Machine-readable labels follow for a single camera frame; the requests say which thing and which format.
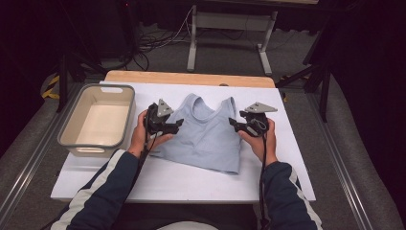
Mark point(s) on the yellow black hazard tape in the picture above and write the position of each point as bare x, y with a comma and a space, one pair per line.
51, 92

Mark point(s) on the light blue tank top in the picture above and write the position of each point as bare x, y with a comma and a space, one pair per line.
204, 140

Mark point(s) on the aluminium floor rail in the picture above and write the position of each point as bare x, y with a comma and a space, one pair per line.
338, 166
32, 159

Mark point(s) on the grey metal frame desk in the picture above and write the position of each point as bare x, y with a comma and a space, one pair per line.
230, 20

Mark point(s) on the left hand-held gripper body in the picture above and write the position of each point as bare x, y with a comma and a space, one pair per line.
164, 108

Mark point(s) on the beige plastic basket grey rim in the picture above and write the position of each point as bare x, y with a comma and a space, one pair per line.
102, 124

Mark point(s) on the black curtain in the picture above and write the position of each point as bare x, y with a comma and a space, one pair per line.
373, 80
22, 64

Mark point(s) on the black metal stand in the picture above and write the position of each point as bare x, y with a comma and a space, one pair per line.
325, 96
63, 83

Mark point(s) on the white foam board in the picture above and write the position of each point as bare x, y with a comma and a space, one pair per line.
191, 185

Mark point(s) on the person's right hand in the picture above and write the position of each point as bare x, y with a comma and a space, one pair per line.
266, 147

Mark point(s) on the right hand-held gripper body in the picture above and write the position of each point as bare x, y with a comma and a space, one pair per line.
260, 108

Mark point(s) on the person's left hand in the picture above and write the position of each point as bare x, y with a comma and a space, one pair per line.
139, 137

